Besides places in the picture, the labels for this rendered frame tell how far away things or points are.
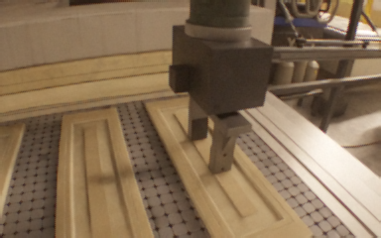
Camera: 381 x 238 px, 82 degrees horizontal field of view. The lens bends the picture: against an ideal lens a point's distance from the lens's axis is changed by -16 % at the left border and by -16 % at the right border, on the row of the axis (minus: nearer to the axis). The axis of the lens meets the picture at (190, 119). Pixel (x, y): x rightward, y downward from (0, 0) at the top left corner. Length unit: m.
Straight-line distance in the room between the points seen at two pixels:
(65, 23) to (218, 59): 0.70
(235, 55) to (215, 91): 0.08
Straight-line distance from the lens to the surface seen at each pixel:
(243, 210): 0.57
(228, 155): 0.61
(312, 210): 0.65
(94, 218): 0.56
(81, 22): 1.03
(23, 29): 1.06
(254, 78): 0.51
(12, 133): 0.92
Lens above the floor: 1.32
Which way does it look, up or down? 31 degrees down
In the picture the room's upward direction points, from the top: 3 degrees clockwise
